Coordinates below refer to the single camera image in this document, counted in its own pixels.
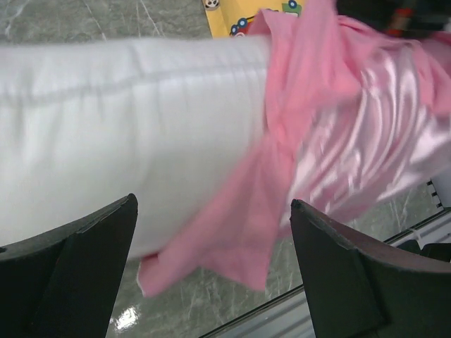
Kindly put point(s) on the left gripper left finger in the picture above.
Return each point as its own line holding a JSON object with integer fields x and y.
{"x": 64, "y": 282}

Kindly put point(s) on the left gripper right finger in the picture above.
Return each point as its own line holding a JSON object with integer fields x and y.
{"x": 357, "y": 286}

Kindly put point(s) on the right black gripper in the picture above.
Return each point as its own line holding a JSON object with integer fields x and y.
{"x": 409, "y": 19}

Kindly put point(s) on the pink pillowcase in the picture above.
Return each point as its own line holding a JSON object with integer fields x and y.
{"x": 352, "y": 116}

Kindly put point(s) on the white pillow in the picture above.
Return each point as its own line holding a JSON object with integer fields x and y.
{"x": 84, "y": 124}

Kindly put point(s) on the yellow cartoon print pillow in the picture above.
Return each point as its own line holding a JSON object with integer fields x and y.
{"x": 233, "y": 17}

